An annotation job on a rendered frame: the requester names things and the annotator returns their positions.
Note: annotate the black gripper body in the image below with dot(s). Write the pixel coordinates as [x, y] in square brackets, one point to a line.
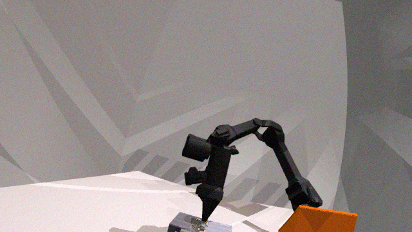
[213, 187]

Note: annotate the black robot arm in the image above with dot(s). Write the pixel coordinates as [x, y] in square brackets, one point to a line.
[300, 191]

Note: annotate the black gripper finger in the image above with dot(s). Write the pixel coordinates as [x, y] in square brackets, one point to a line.
[209, 205]

